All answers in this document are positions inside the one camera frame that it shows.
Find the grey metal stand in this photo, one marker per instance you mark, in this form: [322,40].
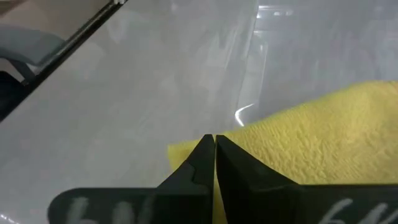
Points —
[28,43]

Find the yellow microfiber towel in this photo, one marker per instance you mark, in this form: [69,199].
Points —
[326,130]

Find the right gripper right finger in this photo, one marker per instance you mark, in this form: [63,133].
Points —
[248,186]

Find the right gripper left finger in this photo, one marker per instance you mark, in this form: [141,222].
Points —
[199,174]

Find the white glossy table mat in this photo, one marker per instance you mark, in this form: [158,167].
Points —
[124,109]

